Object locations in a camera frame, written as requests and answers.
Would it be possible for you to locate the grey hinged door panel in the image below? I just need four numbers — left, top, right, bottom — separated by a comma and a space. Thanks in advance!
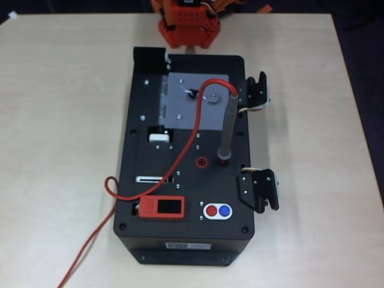
161, 73, 230, 131

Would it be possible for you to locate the red cable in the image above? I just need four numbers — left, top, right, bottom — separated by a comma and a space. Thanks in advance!
58, 78, 240, 288

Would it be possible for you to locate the grey test probe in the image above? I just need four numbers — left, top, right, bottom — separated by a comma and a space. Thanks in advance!
216, 95, 240, 166

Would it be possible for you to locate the black corner block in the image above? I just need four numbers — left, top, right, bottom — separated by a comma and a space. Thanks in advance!
133, 46, 169, 73

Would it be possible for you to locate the white angle sensor unit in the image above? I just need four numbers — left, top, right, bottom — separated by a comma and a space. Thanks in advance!
148, 133, 172, 143

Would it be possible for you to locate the white slider with black knob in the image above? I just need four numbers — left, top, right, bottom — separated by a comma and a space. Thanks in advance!
134, 174, 175, 185

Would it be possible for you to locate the black task board box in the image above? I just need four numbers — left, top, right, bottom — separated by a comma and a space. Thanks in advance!
113, 46, 256, 266

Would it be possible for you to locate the red display module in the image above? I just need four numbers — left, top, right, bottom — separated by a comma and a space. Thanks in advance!
138, 194, 186, 221

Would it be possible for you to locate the white label sticker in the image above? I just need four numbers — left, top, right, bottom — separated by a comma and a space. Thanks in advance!
165, 241, 212, 251

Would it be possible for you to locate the orange printed handle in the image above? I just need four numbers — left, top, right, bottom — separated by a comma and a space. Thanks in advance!
149, 0, 169, 31

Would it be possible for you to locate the white knob cord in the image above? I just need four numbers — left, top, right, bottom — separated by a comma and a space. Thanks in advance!
179, 85, 211, 101

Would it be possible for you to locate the black cable holder bracket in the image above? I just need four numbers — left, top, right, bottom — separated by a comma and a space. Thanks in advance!
236, 167, 281, 215
236, 71, 272, 115

